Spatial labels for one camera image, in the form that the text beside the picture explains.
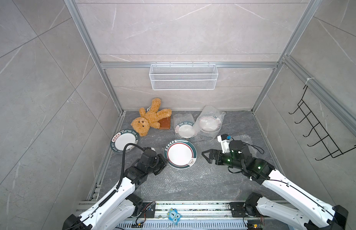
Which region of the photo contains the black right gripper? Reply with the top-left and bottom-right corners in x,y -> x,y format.
202,149 -> 244,171

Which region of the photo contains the bubble plate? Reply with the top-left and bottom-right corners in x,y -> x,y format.
193,105 -> 226,139
173,114 -> 198,140
164,139 -> 197,169

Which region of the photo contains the large bubble wrap sheet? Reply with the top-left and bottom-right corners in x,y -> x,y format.
136,140 -> 280,201

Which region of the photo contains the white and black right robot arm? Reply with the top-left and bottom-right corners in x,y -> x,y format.
202,139 -> 349,230

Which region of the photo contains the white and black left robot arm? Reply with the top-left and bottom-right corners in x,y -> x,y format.
62,147 -> 167,230

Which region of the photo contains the brown teddy bear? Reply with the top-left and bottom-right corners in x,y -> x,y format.
131,98 -> 172,137

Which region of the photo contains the brown wooden block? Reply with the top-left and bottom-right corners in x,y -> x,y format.
159,117 -> 171,130

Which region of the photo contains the blue cartoon toy figure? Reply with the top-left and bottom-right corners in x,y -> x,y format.
167,208 -> 182,225

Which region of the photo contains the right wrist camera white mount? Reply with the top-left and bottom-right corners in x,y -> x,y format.
217,134 -> 231,153

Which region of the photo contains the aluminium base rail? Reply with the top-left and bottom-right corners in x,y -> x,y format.
64,200 -> 291,230

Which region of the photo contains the white wire mesh basket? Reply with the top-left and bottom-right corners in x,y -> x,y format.
149,63 -> 219,91

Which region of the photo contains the black wire hook rack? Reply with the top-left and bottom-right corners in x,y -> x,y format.
288,86 -> 356,161

